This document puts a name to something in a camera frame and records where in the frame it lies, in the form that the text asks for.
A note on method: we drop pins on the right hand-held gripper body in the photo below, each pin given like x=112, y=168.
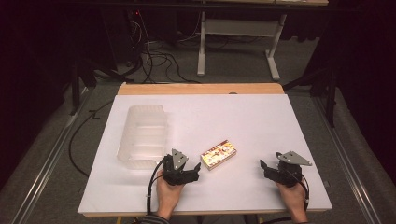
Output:
x=288, y=172

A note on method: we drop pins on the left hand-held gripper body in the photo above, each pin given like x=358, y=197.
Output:
x=179, y=174

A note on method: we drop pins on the person's left hand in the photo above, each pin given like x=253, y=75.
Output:
x=168, y=196

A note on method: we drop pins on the person's right hand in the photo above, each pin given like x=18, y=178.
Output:
x=292, y=199

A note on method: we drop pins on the colourful printed flat box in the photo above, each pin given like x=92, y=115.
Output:
x=218, y=154

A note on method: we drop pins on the clear plastic container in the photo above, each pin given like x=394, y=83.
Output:
x=143, y=137

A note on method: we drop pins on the black metal stand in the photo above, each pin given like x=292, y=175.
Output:
x=330, y=93
x=76, y=84

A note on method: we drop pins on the metal floor rail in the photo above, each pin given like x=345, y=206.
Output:
x=46, y=168
x=345, y=158

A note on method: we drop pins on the white metal desk frame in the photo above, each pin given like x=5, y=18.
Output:
x=239, y=28

